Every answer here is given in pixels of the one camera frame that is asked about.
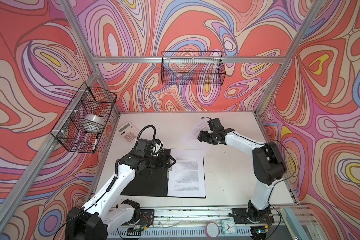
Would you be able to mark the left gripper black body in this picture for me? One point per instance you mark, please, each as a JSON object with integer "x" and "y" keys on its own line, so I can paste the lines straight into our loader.
{"x": 151, "y": 162}

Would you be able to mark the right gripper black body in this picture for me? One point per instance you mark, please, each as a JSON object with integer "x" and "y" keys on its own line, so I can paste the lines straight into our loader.
{"x": 212, "y": 139}

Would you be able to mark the printed paper sheet stack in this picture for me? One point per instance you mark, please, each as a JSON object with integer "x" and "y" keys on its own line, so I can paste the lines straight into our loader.
{"x": 187, "y": 175}

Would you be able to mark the red folder black inside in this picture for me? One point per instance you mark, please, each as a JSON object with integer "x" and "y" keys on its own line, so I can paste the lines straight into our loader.
{"x": 152, "y": 183}

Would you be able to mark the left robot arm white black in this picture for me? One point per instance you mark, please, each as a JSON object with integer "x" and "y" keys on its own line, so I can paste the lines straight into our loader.
{"x": 95, "y": 219}

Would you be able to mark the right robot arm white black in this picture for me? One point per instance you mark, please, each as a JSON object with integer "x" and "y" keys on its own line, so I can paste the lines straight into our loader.
{"x": 268, "y": 164}

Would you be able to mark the metal folder clip mechanism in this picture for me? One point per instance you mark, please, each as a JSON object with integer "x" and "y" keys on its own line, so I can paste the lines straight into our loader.
{"x": 169, "y": 162}

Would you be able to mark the pink desk calculator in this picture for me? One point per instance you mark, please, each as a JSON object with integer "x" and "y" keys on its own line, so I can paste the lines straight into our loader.
{"x": 128, "y": 132}

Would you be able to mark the white tape roll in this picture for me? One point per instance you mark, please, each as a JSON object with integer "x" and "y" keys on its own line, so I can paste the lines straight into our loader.
{"x": 91, "y": 119}

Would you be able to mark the round pink white disc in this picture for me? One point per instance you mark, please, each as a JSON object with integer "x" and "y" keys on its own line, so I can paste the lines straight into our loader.
{"x": 212, "y": 230}

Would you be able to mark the small teal alarm clock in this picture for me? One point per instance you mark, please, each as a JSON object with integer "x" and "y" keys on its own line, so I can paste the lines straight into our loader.
{"x": 229, "y": 227}

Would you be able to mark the light blue bar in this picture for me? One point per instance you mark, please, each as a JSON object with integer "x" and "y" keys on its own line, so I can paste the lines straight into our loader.
{"x": 293, "y": 225}

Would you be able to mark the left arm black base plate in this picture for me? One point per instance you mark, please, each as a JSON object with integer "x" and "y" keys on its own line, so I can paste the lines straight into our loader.
{"x": 144, "y": 217}

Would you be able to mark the black wire basket back wall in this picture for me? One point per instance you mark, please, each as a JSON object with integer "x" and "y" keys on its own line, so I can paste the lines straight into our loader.
{"x": 195, "y": 68}

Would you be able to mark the black wire basket wall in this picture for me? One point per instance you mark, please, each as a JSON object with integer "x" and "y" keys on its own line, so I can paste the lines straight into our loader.
{"x": 195, "y": 68}
{"x": 68, "y": 130}

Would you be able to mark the black wire basket left wall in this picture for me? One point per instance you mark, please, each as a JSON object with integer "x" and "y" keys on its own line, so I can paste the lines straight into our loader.
{"x": 68, "y": 130}

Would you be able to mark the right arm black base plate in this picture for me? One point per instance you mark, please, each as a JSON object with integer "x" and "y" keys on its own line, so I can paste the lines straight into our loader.
{"x": 252, "y": 216}

